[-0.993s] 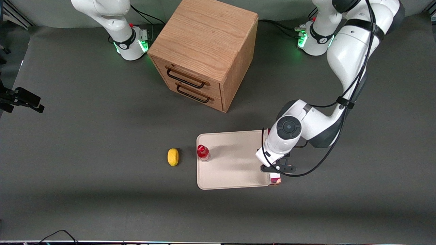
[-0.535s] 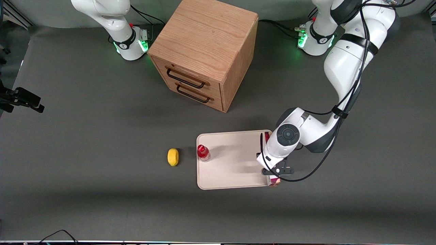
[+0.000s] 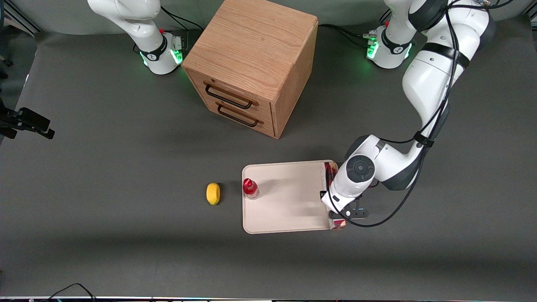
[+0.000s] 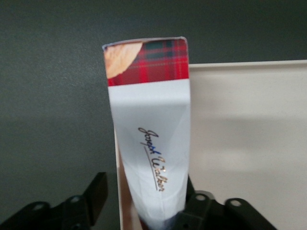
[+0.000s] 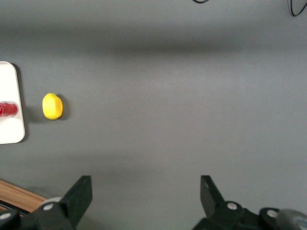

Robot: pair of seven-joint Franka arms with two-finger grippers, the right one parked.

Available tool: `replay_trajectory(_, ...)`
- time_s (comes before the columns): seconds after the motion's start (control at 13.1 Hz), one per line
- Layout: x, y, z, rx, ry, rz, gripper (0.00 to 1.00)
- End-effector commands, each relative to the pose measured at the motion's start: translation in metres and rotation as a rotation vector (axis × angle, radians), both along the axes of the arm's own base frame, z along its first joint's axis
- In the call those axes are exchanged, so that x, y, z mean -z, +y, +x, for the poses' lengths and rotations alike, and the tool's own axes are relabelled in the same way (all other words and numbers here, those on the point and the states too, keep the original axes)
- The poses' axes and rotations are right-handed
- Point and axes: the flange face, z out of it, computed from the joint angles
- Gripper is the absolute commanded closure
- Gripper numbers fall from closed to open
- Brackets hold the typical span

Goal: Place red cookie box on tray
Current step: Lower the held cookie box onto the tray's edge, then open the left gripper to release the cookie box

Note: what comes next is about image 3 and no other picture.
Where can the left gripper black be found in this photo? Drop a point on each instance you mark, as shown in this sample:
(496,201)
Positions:
(322,193)

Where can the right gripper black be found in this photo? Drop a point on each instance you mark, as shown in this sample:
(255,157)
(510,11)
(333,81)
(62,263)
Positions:
(3,118)

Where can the red cookie box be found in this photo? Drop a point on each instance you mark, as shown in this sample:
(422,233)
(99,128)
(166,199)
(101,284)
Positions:
(332,172)

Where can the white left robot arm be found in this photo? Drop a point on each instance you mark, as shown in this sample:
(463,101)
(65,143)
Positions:
(428,84)

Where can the beige rectangular tray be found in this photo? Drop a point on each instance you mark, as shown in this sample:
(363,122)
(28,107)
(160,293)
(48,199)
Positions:
(285,201)

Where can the small red bottle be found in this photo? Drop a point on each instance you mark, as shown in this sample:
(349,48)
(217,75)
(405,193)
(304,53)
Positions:
(250,188)

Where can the wooden drawer front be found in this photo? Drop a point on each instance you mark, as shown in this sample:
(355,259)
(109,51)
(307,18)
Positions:
(268,128)
(197,82)

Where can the grey table cover mat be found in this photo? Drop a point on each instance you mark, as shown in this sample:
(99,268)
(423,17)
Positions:
(126,218)

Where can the yellow lemon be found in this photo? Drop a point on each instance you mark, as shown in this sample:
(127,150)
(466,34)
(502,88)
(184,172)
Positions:
(213,193)

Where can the wooden drawer cabinet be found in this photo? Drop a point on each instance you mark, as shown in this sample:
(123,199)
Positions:
(251,42)

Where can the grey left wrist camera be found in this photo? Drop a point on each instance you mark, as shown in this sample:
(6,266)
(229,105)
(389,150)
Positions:
(356,214)

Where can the aluminium frame rail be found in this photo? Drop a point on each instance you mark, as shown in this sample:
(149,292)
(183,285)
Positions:
(19,14)

